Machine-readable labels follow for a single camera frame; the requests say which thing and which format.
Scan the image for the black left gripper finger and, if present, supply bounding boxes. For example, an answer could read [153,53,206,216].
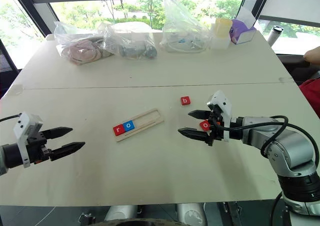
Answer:
[49,141,86,162]
[40,126,74,140]

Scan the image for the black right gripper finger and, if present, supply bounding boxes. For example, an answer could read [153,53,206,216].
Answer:
[187,109,213,120]
[177,127,209,143]

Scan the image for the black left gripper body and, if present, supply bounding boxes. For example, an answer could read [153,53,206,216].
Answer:
[26,129,55,165]

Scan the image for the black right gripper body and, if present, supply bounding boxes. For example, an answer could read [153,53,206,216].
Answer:
[205,104,224,147]

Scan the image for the wooden letter tray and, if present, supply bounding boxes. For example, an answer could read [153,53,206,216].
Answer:
[112,108,165,143]

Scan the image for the blue letter tile o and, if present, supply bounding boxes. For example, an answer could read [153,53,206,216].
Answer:
[122,121,136,133]

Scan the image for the white rounded robot leg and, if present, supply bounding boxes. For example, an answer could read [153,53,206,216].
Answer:
[103,204,138,222]
[174,202,209,226]

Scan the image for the translucent plastic container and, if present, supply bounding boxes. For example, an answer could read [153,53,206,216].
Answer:
[210,23,231,50]

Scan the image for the plastic bag with pink items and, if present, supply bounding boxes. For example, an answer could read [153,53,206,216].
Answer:
[53,20,109,67]

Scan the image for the yellow plastic cup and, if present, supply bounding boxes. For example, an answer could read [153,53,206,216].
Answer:
[215,18,234,38]

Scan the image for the black mesh chair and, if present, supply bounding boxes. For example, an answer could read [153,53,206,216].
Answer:
[0,38,20,74]

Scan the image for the purple tissue box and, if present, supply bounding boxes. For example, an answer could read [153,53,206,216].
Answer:
[230,19,258,45]

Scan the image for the plastic bag with grey items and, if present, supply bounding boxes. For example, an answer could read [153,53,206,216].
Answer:
[103,22,159,61]

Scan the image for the bystander red shirt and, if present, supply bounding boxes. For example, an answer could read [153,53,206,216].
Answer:
[298,78,320,119]

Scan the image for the silver bottle with black cap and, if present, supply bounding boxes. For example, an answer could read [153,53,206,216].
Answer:
[266,25,284,47]

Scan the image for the dark chair beside bystander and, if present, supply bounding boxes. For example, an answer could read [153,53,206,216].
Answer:
[275,52,320,87]

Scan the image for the white tissue sheet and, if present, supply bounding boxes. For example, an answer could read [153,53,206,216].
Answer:
[235,6,258,28]

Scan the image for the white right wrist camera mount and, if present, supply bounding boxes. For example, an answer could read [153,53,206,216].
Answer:
[205,90,233,143]

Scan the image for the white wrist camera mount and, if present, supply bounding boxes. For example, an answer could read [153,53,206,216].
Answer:
[13,112,44,168]
[205,90,233,143]

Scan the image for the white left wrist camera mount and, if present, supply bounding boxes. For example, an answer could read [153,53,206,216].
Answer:
[13,112,44,168]

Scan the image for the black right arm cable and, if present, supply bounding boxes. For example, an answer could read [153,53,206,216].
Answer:
[213,115,320,159]

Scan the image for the plastic bag with white cables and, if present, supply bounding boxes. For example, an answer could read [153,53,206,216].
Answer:
[159,0,214,54]

